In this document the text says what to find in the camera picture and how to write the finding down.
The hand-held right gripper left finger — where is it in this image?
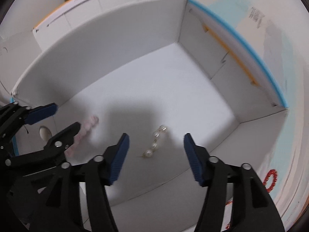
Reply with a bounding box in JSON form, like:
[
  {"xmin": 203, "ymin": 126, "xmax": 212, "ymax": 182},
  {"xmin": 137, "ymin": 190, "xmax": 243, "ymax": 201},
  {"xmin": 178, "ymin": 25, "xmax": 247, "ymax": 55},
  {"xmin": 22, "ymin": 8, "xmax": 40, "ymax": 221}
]
[{"xmin": 30, "ymin": 132, "xmax": 130, "ymax": 232}]

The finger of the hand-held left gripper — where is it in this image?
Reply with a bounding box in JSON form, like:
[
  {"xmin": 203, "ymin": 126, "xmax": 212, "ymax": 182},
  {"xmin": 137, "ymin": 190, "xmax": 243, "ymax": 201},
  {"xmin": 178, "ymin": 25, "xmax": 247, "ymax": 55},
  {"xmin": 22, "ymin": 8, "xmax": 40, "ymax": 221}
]
[
  {"xmin": 0, "ymin": 101, "xmax": 59, "ymax": 150},
  {"xmin": 4, "ymin": 122, "xmax": 81, "ymax": 174}
]

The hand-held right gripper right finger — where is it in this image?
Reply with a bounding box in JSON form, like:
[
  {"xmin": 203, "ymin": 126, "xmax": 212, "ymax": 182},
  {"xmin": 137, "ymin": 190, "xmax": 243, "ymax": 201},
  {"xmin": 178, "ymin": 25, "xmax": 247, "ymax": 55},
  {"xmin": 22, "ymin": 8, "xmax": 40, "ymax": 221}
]
[{"xmin": 183, "ymin": 132, "xmax": 286, "ymax": 232}]

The pink bead bracelet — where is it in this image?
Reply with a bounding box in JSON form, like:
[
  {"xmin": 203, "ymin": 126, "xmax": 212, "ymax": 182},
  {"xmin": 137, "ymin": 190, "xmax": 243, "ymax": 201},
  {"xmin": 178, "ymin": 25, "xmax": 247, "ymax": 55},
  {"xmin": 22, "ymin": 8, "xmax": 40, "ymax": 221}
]
[{"xmin": 65, "ymin": 115, "xmax": 99, "ymax": 157}]

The pearl bracelet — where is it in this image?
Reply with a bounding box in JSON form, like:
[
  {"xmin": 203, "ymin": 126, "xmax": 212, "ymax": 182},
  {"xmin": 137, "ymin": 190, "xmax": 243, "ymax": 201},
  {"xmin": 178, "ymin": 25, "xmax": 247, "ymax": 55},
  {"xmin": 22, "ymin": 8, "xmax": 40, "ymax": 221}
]
[{"xmin": 137, "ymin": 125, "xmax": 168, "ymax": 160}]

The red cord bracelet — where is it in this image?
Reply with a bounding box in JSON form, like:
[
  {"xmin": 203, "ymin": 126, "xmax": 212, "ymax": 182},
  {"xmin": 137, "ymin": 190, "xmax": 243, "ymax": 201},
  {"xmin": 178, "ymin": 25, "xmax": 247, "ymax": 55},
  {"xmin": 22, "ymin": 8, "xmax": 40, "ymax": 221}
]
[{"xmin": 224, "ymin": 198, "xmax": 236, "ymax": 230}]

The white cardboard box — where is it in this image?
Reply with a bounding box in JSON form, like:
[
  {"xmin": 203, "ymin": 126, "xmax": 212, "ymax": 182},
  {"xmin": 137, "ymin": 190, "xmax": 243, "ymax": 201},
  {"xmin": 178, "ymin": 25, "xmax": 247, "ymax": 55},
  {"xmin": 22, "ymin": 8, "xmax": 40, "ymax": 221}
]
[{"xmin": 0, "ymin": 0, "xmax": 290, "ymax": 232}]

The red bead bracelet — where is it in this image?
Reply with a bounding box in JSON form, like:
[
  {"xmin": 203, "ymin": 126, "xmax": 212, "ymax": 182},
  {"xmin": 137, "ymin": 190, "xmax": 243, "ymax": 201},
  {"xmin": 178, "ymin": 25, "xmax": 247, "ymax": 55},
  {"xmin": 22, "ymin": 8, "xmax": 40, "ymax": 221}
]
[{"xmin": 263, "ymin": 169, "xmax": 278, "ymax": 193}]

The striped bedsheet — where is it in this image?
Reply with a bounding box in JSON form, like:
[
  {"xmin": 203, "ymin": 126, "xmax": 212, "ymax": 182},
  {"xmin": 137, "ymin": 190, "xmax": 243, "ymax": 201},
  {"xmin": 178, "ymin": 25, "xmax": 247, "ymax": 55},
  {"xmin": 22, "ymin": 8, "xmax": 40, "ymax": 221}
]
[{"xmin": 188, "ymin": 0, "xmax": 309, "ymax": 232}]

